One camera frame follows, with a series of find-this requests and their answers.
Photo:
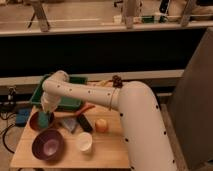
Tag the red bowl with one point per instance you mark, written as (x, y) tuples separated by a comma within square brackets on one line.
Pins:
[(33, 122)]

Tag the blue box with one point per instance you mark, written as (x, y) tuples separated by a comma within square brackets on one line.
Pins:
[(22, 117)]

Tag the purple bowl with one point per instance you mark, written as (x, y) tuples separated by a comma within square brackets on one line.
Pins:
[(48, 145)]

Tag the banana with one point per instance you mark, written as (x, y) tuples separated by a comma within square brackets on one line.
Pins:
[(102, 83)]

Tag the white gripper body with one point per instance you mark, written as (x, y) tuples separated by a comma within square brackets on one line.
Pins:
[(49, 103)]

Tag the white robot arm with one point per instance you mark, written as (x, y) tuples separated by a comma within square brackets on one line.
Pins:
[(144, 130)]

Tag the green tray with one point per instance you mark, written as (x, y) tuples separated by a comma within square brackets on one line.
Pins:
[(65, 103)]

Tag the green sponge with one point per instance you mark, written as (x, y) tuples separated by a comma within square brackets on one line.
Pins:
[(43, 120)]

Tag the white cup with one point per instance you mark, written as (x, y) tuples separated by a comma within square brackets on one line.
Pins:
[(84, 142)]

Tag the dark grape bunch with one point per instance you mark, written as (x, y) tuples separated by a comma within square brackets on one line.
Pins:
[(117, 81)]

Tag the black rectangular remote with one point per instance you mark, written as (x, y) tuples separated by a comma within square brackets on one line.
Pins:
[(84, 123)]

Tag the orange fruit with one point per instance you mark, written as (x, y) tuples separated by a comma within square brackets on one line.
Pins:
[(101, 125)]

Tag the spatula with orange handle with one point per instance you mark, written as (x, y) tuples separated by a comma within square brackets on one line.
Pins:
[(70, 123)]

